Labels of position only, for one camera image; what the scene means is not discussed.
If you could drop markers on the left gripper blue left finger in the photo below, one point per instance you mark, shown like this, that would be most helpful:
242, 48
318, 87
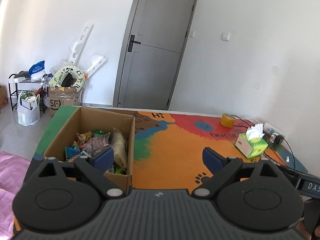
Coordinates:
91, 171

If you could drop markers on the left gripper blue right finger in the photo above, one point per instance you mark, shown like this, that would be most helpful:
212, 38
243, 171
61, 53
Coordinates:
224, 171

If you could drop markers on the grey room door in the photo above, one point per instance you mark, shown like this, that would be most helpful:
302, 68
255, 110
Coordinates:
154, 42

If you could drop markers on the large bread bag in box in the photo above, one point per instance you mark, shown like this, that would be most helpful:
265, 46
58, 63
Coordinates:
118, 144

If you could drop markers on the green tissue box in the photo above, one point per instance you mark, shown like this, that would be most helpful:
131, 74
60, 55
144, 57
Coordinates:
251, 143

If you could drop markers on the brown cardboard snack box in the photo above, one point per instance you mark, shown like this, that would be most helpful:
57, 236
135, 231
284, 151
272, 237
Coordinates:
88, 131

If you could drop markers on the yellow packing tape roll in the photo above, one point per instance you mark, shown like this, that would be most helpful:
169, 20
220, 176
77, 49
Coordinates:
227, 120

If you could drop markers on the black power adapter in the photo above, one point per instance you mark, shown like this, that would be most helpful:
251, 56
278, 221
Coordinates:
277, 140

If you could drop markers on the white power strip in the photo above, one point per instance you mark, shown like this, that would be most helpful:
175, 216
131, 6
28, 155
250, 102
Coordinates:
269, 129

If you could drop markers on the SF cardboard box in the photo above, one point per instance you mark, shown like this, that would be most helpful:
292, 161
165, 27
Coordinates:
62, 96

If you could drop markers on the pink blanket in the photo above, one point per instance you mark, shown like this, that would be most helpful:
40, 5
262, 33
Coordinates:
13, 170

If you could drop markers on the white shopping bag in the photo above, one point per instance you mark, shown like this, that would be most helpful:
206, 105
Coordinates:
28, 108

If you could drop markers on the panda print toilet seat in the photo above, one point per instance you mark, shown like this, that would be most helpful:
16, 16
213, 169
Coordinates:
68, 76

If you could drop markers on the blue white plastic bag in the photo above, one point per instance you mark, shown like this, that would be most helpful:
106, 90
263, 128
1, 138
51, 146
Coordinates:
37, 71

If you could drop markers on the black metal shoe rack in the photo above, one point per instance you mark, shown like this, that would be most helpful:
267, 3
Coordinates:
18, 84

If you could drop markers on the orange printed cardboard box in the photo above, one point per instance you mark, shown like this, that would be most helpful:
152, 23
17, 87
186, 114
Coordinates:
3, 96

